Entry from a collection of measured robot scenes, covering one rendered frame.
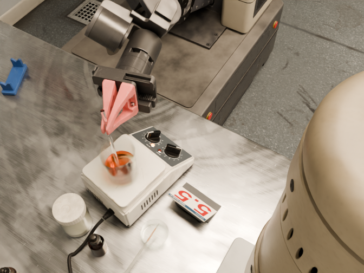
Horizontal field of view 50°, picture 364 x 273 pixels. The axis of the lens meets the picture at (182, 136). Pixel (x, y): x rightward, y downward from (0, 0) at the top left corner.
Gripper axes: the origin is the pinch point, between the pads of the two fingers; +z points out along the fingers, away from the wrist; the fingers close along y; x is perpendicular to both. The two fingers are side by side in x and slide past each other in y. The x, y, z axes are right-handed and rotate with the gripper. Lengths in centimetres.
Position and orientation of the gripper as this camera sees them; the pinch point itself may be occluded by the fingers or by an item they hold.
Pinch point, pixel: (106, 127)
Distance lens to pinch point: 60.5
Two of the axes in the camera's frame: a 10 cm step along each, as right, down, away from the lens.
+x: 0.1, 5.6, 8.3
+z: -2.6, 8.0, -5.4
